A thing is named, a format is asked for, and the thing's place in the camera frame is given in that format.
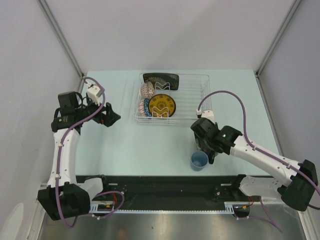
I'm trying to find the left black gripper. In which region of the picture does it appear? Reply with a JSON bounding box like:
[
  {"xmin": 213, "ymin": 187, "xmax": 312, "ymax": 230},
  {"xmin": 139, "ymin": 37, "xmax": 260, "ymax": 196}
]
[{"xmin": 76, "ymin": 95, "xmax": 121, "ymax": 127}]

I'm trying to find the blue patterned bowl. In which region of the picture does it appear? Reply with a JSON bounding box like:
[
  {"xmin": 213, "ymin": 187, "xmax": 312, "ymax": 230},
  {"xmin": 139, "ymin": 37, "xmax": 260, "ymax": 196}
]
[{"xmin": 137, "ymin": 98, "xmax": 152, "ymax": 117}]

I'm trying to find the red-white patterned bowl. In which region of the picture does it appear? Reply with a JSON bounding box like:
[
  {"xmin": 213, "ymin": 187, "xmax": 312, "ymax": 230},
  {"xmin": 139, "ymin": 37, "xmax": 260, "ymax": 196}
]
[{"xmin": 139, "ymin": 81, "xmax": 155, "ymax": 99}]

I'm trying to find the yellow round plate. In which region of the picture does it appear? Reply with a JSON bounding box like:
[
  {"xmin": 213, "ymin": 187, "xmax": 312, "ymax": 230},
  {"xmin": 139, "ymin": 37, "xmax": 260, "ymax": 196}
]
[{"xmin": 148, "ymin": 93, "xmax": 177, "ymax": 118}]

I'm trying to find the clear wire dish rack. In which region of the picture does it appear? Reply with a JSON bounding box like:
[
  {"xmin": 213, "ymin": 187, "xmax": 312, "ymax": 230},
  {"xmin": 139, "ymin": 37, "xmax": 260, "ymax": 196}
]
[{"xmin": 133, "ymin": 72, "xmax": 210, "ymax": 126}]

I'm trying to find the black floral square plate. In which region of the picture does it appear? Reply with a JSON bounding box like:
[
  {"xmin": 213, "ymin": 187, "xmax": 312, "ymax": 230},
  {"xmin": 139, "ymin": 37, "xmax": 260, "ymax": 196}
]
[{"xmin": 142, "ymin": 72, "xmax": 180, "ymax": 91}]

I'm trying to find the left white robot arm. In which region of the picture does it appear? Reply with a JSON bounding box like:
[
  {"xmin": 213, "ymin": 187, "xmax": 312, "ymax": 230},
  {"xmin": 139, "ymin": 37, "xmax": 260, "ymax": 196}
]
[{"xmin": 37, "ymin": 91, "xmax": 121, "ymax": 221}]

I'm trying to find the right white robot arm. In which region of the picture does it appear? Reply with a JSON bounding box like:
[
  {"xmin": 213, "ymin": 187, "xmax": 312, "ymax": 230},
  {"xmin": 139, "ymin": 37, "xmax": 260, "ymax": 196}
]
[{"xmin": 190, "ymin": 117, "xmax": 318, "ymax": 212}]

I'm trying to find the red black mug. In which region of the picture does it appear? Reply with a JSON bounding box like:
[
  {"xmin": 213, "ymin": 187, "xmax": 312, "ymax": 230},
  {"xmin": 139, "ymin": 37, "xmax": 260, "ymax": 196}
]
[{"xmin": 196, "ymin": 143, "xmax": 219, "ymax": 165}]

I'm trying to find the light blue cup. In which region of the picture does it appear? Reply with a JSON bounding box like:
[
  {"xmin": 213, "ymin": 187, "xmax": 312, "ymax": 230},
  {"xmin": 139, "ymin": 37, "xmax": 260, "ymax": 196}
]
[{"xmin": 190, "ymin": 151, "xmax": 209, "ymax": 171}]

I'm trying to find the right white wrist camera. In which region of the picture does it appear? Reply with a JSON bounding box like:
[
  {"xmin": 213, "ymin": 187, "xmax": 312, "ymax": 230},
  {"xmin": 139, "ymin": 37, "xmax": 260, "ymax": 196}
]
[{"xmin": 196, "ymin": 110, "xmax": 216, "ymax": 124}]

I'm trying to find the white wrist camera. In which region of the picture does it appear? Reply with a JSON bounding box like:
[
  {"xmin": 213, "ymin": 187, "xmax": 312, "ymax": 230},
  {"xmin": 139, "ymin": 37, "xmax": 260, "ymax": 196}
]
[
  {"xmin": 85, "ymin": 83, "xmax": 102, "ymax": 106},
  {"xmin": 196, "ymin": 110, "xmax": 216, "ymax": 124}
]

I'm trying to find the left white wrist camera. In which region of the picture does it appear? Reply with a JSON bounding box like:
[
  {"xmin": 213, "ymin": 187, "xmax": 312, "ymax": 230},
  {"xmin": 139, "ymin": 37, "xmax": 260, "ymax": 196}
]
[{"xmin": 85, "ymin": 83, "xmax": 102, "ymax": 106}]

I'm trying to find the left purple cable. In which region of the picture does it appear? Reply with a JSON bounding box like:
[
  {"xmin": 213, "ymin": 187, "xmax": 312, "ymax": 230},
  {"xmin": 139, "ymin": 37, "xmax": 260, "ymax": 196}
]
[{"xmin": 56, "ymin": 76, "xmax": 125, "ymax": 229}]

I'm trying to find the purple cable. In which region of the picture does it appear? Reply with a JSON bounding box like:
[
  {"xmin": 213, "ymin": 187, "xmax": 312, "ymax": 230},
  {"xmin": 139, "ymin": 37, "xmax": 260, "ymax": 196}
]
[
  {"xmin": 196, "ymin": 90, "xmax": 320, "ymax": 233},
  {"xmin": 56, "ymin": 76, "xmax": 125, "ymax": 229}
]

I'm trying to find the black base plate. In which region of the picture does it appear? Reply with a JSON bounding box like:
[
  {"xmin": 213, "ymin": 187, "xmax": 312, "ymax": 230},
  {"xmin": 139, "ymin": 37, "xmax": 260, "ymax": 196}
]
[{"xmin": 74, "ymin": 174, "xmax": 260, "ymax": 211}]

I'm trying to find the grey cable duct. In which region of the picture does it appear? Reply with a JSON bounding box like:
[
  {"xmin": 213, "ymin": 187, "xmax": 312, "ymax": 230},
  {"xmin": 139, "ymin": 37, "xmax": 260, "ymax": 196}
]
[{"xmin": 88, "ymin": 201, "xmax": 250, "ymax": 216}]

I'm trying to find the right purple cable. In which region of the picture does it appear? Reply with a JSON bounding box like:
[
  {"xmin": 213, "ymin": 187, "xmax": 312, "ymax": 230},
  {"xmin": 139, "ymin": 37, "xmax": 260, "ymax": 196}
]
[{"xmin": 196, "ymin": 90, "xmax": 320, "ymax": 233}]

